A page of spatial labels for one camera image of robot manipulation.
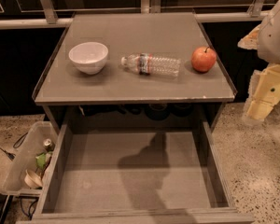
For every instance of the clear plastic bin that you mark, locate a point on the clear plastic bin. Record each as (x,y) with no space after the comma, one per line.
(31,147)

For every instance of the open grey top drawer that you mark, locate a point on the open grey top drawer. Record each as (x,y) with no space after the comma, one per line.
(141,176)

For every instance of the white cup in bin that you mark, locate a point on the white cup in bin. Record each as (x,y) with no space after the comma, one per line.
(32,180)

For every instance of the metal railing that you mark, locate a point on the metal railing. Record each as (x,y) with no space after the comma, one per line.
(20,14)

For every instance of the white ceramic bowl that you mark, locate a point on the white ceramic bowl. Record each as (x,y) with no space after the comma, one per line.
(89,58)

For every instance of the grey cabinet with top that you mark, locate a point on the grey cabinet with top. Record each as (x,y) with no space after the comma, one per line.
(167,34)

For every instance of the clear plastic water bottle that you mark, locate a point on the clear plastic water bottle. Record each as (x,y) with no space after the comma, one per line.
(149,65)

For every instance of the metal can in bin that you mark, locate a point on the metal can in bin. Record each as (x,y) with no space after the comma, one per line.
(48,145)

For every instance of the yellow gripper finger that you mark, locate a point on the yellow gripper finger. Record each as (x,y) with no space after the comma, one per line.
(263,93)
(250,41)

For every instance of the green item in bin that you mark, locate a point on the green item in bin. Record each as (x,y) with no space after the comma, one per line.
(42,160)

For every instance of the red apple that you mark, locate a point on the red apple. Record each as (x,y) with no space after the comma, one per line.
(203,59)

